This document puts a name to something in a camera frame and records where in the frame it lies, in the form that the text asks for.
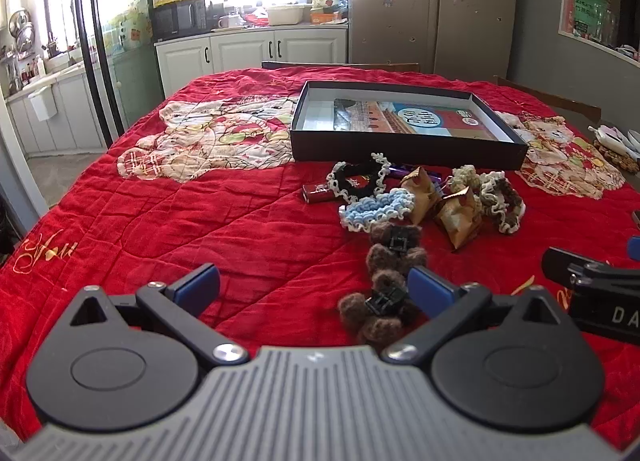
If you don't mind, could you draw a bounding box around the black white lace scrunchie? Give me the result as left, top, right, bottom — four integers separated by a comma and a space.
327, 152, 392, 206

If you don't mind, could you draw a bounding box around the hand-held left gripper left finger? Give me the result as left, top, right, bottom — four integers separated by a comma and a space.
70, 263, 251, 367

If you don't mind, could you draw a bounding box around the brown fuzzy hair claw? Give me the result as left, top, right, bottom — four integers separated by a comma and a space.
367, 221, 428, 274
337, 268, 421, 344

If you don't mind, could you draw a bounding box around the blue white scrunchie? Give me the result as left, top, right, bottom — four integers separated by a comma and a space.
339, 190, 417, 233

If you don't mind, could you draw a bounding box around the brown woven coaster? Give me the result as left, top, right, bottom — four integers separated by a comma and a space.
594, 138, 640, 172

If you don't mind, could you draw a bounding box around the metal pots rack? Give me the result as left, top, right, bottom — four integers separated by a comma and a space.
7, 8, 36, 49

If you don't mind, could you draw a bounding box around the brown paper packet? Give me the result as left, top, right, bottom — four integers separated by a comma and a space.
400, 167, 443, 224
434, 188, 483, 253

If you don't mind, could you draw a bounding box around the black microwave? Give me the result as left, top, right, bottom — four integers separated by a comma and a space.
151, 0, 208, 41

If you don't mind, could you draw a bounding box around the white kitchen cabinet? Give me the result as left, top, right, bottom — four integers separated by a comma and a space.
155, 25, 349, 97

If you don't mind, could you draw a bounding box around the green paper notice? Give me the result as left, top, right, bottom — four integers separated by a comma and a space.
572, 0, 610, 39

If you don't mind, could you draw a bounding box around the white plastic item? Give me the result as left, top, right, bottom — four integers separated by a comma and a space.
589, 125, 640, 157

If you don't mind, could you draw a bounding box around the white plastic basin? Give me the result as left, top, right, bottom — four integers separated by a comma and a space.
267, 5, 305, 25

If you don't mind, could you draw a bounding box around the silver refrigerator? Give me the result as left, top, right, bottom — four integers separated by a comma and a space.
350, 0, 518, 82

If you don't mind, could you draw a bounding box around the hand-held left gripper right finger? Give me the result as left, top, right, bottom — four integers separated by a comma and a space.
380, 266, 571, 367

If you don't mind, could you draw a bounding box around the brown cream scrunchie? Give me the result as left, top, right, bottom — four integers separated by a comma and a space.
479, 176, 527, 234

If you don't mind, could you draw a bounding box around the pink paper poster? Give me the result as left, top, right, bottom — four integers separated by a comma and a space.
565, 0, 597, 34

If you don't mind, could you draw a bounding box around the white hanging bin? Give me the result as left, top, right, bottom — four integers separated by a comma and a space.
27, 86, 60, 121

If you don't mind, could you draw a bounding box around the red printed blanket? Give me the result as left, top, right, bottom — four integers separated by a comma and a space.
0, 67, 640, 442

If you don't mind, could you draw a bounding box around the black shallow box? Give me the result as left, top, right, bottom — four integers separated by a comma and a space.
289, 80, 530, 171

